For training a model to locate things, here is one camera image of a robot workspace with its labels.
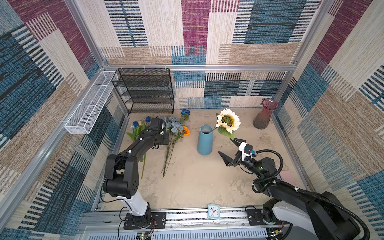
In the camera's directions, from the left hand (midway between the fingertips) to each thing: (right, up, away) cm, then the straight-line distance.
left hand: (164, 136), depth 94 cm
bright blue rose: (+12, +16, +18) cm, 27 cm away
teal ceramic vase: (+25, -1, -9) cm, 26 cm away
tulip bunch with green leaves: (-20, +5, +11) cm, 23 cm away
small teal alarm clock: (+28, -35, -19) cm, 49 cm away
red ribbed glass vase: (+65, +11, +8) cm, 66 cm away
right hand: (+33, -2, -20) cm, 39 cm away
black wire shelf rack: (-17, +32, +18) cm, 41 cm away
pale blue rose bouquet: (+5, +7, +6) cm, 10 cm away
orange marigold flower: (+13, +3, +10) cm, 16 cm away
